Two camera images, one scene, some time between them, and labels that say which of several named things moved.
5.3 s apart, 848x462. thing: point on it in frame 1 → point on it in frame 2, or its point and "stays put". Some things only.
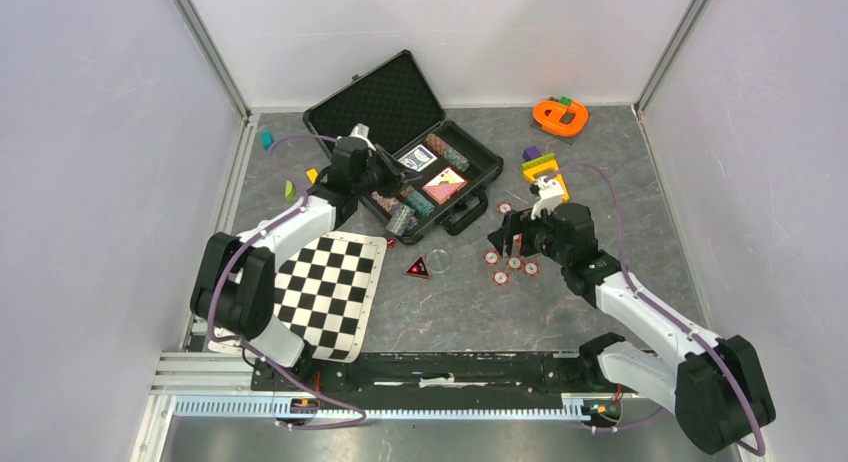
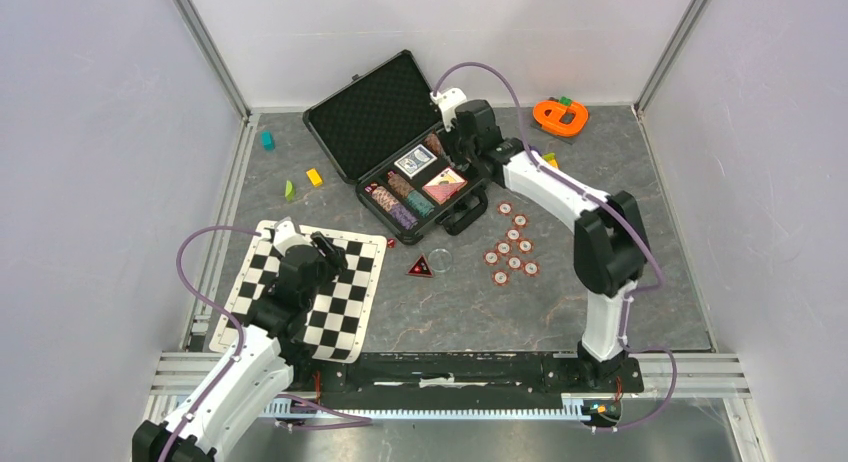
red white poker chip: [491, 257] stays put
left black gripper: [396, 166] → [337, 258]
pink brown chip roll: [387, 203] stays put
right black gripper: [517, 223] → [455, 156]
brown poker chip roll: [435, 144] stays put
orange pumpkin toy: [559, 119] stays put
